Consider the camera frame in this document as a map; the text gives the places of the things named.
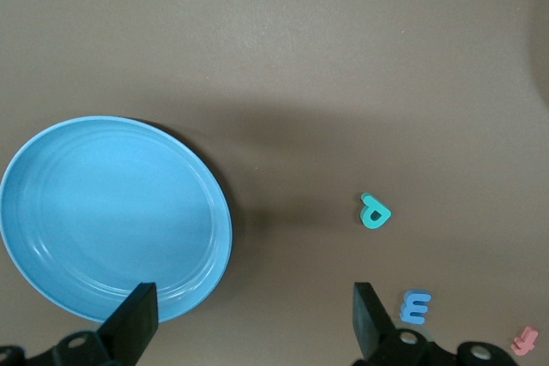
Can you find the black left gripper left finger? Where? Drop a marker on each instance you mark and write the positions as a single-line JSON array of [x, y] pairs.
[[133, 323]]

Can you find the blue plate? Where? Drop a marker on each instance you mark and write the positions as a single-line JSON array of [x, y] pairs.
[[116, 211]]

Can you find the brown table cover sheet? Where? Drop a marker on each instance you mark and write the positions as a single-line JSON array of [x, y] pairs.
[[300, 40]]

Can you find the pink foam letter f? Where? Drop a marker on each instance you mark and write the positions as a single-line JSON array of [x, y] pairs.
[[524, 342]]

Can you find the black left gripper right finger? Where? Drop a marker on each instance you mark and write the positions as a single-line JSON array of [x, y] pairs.
[[369, 323]]

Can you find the teal foam letter p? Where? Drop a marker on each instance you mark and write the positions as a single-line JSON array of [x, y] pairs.
[[367, 211]]

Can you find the blue foam letter m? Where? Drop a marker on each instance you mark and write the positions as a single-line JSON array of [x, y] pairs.
[[415, 307]]

